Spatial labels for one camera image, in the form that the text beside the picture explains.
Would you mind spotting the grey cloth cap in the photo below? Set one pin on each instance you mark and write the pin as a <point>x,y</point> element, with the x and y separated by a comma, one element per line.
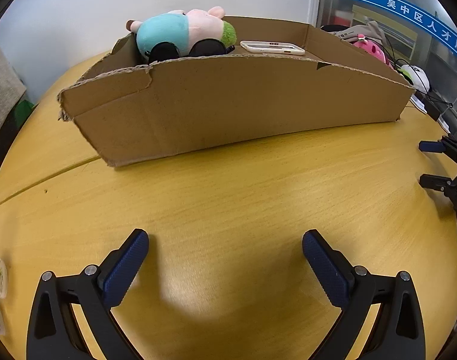
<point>359,32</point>

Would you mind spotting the black round sunglasses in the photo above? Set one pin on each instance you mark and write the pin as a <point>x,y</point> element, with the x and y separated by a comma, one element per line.
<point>206,48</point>

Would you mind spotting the brown cardboard box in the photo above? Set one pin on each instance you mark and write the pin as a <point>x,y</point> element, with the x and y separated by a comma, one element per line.
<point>232,105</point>

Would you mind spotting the white phone case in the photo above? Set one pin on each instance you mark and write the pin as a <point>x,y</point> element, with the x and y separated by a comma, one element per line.
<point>258,48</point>

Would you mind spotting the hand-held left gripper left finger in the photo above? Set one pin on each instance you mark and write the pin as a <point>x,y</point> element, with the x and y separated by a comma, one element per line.
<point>125,266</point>

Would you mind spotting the pink helmet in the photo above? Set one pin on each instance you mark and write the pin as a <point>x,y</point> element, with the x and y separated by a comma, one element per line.
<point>373,50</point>

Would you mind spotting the white papers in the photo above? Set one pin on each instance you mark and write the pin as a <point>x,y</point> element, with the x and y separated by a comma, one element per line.
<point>423,105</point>

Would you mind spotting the blue banner strip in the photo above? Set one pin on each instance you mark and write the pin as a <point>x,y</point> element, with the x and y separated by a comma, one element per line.
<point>401,5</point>

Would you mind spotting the white round device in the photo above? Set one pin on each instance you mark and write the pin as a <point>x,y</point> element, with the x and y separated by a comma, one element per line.
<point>416,77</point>

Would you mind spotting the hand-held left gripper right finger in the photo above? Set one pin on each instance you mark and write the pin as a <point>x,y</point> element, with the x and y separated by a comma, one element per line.
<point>326,270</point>

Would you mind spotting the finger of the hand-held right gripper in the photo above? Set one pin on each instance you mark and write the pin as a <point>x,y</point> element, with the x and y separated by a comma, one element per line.
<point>431,146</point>
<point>434,182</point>

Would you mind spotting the pink pig plush toy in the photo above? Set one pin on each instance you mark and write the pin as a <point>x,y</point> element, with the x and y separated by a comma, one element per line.
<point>168,30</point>

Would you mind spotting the grey fabric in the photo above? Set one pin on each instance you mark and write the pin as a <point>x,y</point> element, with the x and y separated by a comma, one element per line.
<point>1,90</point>

